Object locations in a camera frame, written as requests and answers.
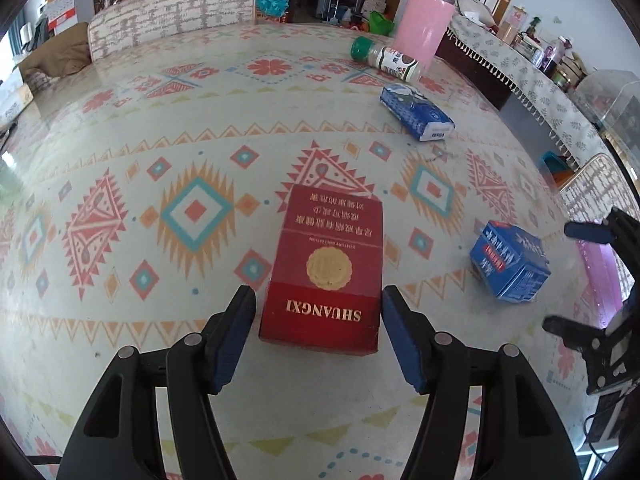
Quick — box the blue cardboard box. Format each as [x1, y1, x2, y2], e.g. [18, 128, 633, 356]
[469, 220, 552, 304]

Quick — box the table with floral cloth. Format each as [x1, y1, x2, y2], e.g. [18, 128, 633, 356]
[442, 12, 613, 171]

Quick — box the teal woven bag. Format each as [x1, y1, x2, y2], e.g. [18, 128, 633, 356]
[256, 0, 291, 23]

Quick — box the patterned fabric chair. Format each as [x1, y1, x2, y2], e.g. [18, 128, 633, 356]
[557, 152, 631, 226]
[87, 0, 257, 63]

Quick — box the green cap spice bottle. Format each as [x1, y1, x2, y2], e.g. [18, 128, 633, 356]
[350, 36, 422, 83]

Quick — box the clear jar with pink contents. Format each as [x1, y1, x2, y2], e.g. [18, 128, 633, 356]
[547, 36, 572, 63]

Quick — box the clear food cover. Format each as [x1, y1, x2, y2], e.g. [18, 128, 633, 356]
[570, 67, 640, 156]

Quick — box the black cable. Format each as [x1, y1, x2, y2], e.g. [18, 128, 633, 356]
[582, 400, 626, 461]

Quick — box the blue tissue packet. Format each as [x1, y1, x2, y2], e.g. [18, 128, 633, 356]
[379, 82, 456, 143]

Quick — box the red cigarette box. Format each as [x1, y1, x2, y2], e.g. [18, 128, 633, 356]
[258, 184, 385, 357]

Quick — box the brown sofa cushion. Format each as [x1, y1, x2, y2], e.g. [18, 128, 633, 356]
[17, 22, 93, 78]

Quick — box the purple plastic basket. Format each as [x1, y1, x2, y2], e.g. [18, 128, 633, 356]
[575, 240, 636, 331]

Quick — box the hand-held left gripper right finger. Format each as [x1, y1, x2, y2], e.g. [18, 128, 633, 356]
[381, 285, 583, 480]

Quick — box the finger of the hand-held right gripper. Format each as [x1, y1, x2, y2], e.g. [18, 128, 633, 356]
[565, 207, 640, 271]
[542, 315, 608, 361]

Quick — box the green shopping bag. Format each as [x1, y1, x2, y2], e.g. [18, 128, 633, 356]
[367, 10, 396, 38]

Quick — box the pink thermos flask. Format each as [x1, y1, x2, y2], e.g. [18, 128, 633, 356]
[391, 0, 458, 73]

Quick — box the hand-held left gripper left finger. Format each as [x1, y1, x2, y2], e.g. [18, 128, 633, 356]
[55, 285, 257, 480]

